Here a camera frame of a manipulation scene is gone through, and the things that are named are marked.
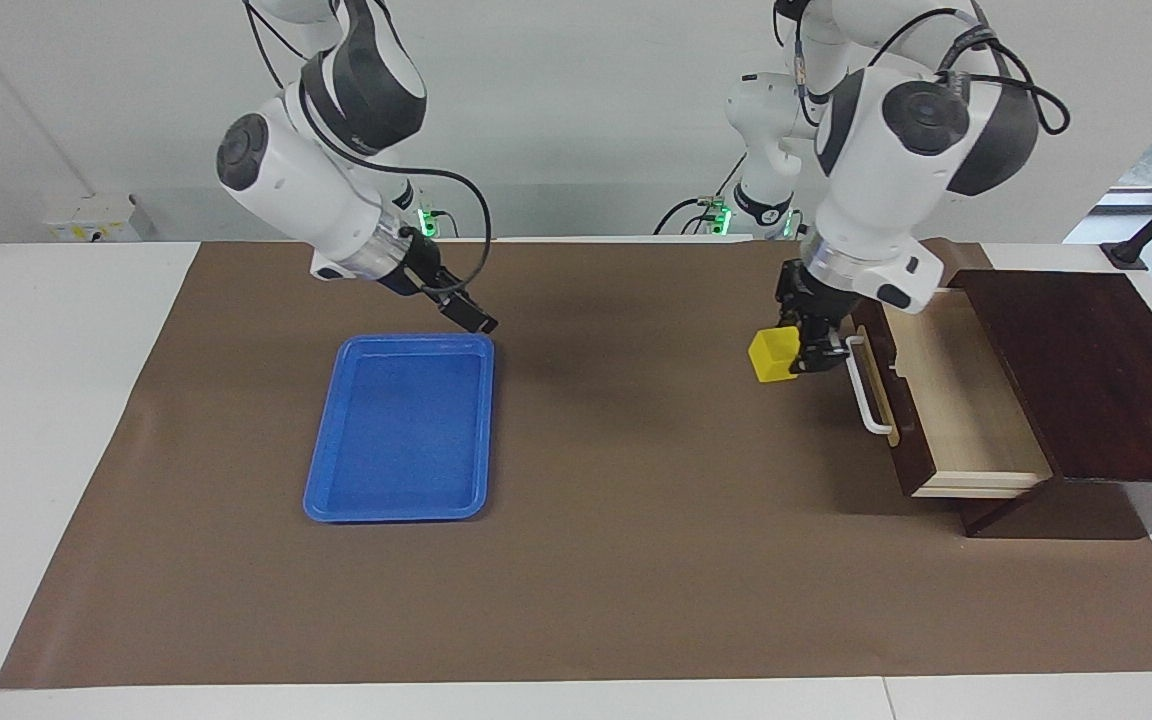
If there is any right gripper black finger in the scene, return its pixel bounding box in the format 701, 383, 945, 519
436, 296, 493, 336
442, 290, 500, 331

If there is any yellow cube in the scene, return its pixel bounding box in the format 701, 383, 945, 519
747, 327, 802, 385

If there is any wooden drawer with white handle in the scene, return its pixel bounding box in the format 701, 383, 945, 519
843, 284, 1055, 500

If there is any blue plastic tray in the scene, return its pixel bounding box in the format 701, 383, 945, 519
302, 332, 496, 525

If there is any dark brown wooden cabinet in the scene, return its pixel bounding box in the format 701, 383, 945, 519
947, 267, 1152, 540

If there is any brown table mat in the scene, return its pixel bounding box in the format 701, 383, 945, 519
0, 239, 1152, 690

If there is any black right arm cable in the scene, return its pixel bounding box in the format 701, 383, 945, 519
242, 0, 493, 298

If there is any black arm base cable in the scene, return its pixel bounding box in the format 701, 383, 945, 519
650, 155, 749, 237

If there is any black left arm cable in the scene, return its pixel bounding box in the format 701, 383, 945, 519
866, 5, 1073, 137

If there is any white wall socket box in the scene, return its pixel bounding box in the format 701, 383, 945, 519
43, 194, 154, 244

